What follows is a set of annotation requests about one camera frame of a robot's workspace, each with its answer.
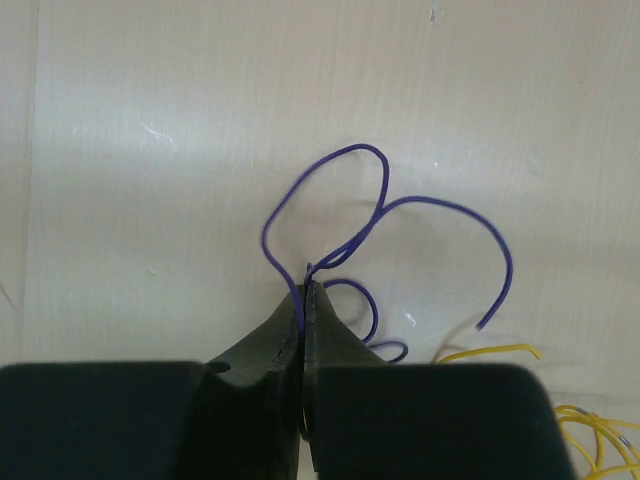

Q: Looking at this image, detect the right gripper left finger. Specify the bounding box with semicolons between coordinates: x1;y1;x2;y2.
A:
1;295;300;479

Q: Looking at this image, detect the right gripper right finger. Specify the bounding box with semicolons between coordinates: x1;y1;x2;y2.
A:
300;283;575;479

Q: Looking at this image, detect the yellow thin wire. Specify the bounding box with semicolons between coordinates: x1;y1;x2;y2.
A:
437;342;640;480

